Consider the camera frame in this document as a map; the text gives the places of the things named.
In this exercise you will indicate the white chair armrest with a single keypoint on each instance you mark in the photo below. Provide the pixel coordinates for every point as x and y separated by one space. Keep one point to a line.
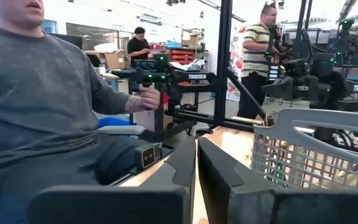
120 129

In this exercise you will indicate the red bin shelf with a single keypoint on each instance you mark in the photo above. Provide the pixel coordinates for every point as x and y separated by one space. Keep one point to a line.
182 56

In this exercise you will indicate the person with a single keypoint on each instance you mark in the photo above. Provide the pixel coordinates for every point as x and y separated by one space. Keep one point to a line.
137 46
255 46
36 93

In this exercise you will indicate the table-level camera box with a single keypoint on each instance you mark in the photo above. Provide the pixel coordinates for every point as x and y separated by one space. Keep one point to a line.
148 156

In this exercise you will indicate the cardboard box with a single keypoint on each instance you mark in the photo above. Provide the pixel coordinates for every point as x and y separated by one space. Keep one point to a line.
115 59

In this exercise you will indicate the blue chair seat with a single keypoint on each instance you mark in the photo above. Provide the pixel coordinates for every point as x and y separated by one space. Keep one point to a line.
113 122

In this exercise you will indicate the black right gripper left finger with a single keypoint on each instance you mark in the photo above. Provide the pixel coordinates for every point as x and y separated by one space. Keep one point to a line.
104 207

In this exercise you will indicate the black background robot arm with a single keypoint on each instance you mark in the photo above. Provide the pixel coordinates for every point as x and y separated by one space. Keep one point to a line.
346 37
273 43

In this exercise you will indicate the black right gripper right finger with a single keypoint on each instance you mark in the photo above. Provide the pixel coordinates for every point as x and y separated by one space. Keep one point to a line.
291 207

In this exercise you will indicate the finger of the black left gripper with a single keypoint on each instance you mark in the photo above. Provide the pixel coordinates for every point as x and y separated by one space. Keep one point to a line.
281 90

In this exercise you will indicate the colourful banner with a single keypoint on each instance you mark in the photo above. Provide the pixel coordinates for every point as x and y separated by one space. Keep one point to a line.
235 62

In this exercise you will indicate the person's hand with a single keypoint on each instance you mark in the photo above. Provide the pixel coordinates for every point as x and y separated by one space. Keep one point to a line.
145 99

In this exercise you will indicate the grey plastic cutlery basket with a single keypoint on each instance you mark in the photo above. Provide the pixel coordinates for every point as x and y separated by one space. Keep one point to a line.
322 116

